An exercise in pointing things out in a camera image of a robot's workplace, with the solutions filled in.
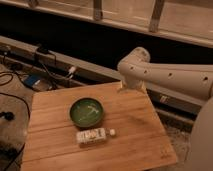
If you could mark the white labelled plastic bottle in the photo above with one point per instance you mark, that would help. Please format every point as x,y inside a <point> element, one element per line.
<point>94,135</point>

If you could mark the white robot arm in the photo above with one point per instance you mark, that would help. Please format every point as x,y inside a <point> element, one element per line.
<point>193,80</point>

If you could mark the green ceramic bowl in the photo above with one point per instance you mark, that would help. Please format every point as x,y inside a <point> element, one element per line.
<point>86,112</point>

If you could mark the white plug connector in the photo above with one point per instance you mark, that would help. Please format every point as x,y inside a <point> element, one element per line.
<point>71,72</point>

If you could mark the wooden board table top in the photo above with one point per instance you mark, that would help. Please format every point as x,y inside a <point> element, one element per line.
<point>130,137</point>

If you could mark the blue box on floor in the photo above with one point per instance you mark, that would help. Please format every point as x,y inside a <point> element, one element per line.
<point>31,80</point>

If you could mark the black plug left edge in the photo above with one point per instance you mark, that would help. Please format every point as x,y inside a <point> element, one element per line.
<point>7,116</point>

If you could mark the black power adapter on rail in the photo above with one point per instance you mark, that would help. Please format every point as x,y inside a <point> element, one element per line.
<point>42,50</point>

